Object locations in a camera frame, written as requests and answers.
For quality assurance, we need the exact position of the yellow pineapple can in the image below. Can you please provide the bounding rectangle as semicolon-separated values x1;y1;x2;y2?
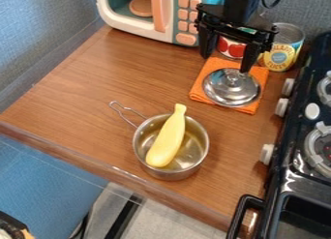
256;21;307;73

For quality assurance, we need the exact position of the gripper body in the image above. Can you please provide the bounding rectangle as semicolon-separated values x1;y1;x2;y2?
193;3;281;45

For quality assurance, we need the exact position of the toy microwave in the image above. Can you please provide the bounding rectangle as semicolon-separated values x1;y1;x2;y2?
94;0;228;48

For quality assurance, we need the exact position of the orange cloth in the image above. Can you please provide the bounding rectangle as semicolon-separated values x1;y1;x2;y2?
187;56;271;116

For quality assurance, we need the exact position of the yellow toy banana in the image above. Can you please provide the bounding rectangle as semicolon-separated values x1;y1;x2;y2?
144;103;190;168

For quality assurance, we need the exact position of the silver lid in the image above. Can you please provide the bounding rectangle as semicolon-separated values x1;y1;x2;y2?
201;67;263;108

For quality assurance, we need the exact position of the red tomato can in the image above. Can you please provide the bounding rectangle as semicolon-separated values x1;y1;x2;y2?
214;35;249;61

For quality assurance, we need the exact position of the toy stove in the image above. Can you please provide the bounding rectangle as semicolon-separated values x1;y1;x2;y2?
225;30;331;239

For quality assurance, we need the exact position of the silver pot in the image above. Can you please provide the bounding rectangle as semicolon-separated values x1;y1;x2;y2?
106;100;211;182

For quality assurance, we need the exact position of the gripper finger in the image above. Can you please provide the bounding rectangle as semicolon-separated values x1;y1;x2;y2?
197;25;221;60
239;39;269;74

